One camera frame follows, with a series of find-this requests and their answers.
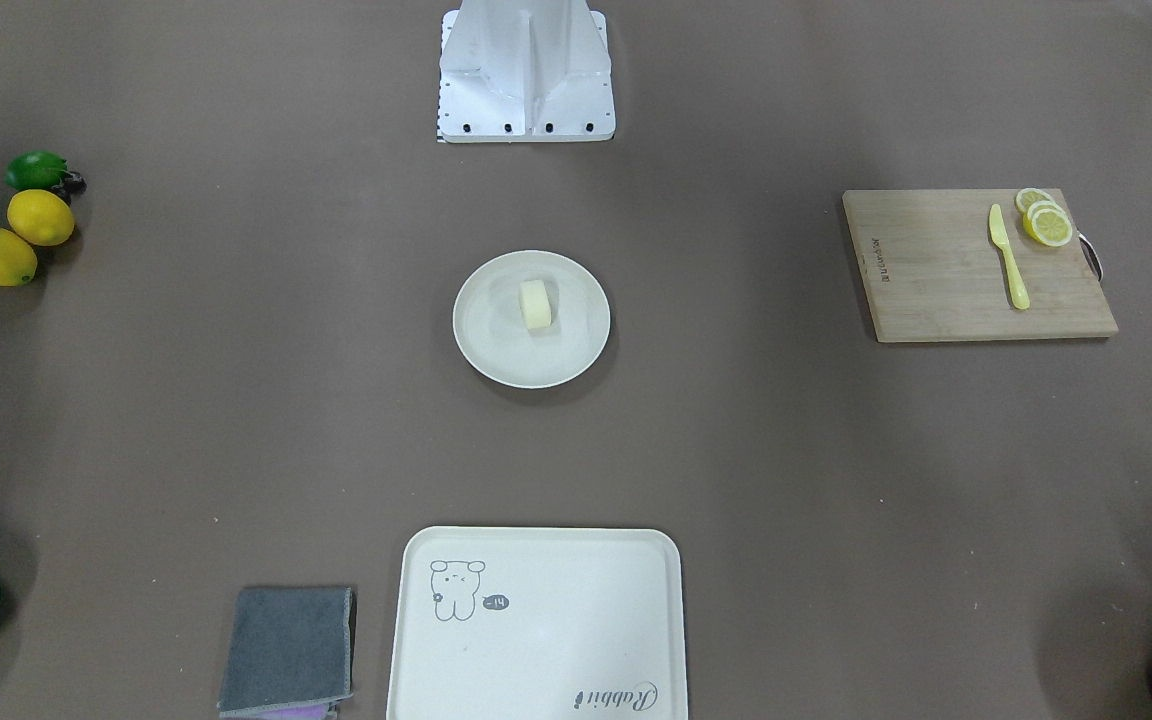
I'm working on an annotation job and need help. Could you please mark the bamboo cutting board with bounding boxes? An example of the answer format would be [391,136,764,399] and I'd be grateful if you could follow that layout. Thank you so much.
[842,188,1117,343]

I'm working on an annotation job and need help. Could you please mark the yellow plastic knife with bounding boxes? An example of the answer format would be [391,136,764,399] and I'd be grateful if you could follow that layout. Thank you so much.
[987,204,1030,311]

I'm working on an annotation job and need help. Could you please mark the green lime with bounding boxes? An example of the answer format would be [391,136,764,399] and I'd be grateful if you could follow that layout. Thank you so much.
[3,151,69,191]

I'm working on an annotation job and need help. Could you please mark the white steamed bun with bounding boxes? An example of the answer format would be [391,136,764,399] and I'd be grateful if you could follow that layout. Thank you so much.
[518,278,554,332]

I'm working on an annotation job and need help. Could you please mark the cream rabbit tray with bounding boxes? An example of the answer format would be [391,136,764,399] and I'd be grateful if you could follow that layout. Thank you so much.
[387,526,690,719]

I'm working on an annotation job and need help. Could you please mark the cream round plate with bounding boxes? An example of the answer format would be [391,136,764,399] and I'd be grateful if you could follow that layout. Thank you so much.
[452,250,612,389]

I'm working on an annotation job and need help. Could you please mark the dark cherries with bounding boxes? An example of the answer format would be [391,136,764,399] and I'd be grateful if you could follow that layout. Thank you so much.
[54,170,88,200]

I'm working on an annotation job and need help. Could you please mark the folded grey cloth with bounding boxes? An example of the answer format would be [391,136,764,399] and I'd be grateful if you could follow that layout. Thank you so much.
[218,585,355,719]

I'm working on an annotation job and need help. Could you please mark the lemon slices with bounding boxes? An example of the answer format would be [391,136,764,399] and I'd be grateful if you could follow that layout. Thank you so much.
[1014,187,1075,249]

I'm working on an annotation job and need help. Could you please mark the yellow lemon near lime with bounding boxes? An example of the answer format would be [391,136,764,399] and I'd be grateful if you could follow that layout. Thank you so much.
[6,190,76,247]

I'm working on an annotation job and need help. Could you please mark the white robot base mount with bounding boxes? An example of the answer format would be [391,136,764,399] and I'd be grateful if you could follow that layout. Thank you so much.
[435,1,617,143]

